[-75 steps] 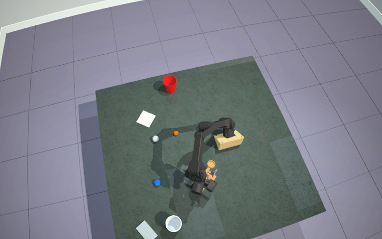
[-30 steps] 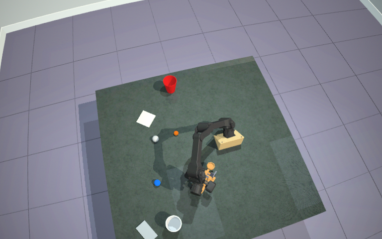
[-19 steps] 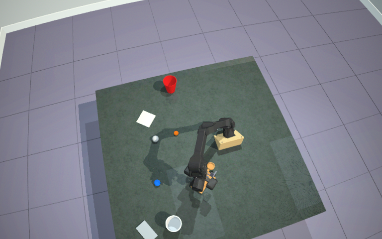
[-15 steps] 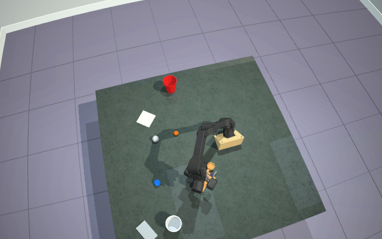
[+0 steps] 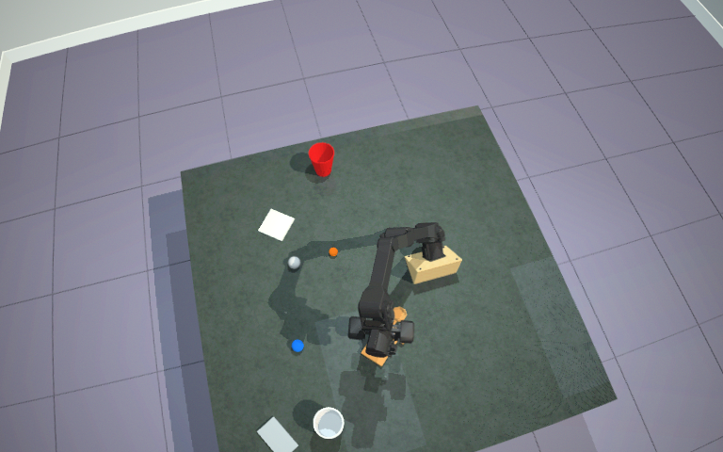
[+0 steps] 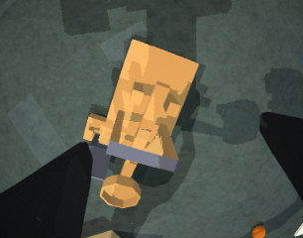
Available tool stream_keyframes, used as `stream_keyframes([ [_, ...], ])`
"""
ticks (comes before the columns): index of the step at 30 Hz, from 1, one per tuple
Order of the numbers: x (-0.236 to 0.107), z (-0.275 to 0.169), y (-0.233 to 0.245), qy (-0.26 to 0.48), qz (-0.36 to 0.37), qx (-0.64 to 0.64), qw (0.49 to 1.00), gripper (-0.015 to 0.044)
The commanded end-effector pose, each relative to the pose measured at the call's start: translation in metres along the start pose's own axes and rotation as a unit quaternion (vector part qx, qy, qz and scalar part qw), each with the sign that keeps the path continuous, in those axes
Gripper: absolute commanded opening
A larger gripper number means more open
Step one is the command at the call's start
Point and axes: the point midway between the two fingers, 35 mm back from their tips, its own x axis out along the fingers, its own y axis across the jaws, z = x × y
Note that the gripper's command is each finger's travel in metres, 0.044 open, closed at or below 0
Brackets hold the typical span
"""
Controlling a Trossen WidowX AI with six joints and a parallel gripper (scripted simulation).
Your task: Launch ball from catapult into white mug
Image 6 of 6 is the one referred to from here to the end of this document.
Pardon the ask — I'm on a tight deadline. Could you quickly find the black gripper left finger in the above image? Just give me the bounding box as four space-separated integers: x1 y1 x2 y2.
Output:
0 142 92 238

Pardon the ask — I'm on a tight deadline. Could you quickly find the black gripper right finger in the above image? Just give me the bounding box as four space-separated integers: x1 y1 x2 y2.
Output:
259 111 303 201

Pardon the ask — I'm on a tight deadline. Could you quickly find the orange ball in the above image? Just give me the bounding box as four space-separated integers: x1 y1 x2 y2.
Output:
252 226 266 238

